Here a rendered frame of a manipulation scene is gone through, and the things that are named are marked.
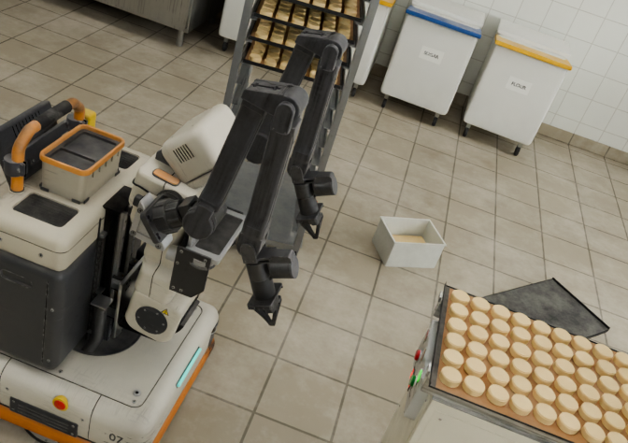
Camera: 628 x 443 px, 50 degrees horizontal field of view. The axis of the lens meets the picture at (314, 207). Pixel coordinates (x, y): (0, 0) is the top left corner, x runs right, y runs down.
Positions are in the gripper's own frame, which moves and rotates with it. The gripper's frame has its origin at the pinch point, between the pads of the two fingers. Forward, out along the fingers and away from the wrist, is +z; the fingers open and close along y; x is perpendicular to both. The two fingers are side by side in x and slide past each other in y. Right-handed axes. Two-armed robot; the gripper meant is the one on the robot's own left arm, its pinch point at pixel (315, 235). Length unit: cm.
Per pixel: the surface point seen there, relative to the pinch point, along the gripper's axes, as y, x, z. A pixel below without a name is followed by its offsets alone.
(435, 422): -55, -41, 21
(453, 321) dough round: -35, -45, 6
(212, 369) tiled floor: 3, 54, 59
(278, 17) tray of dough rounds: 75, 24, -54
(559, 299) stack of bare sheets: 135, -74, 125
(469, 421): -55, -49, 20
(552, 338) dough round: -24, -69, 20
